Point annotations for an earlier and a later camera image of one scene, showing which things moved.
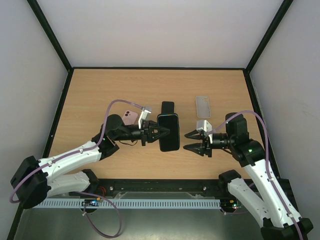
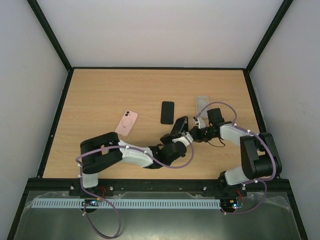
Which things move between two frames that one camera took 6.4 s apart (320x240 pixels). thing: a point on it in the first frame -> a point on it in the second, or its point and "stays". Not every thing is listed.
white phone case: [203, 105] stays
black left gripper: [147, 133] -> [164, 138]
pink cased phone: [129, 117] stays
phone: [170, 142] -> [181, 124]
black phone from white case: [167, 107] stays
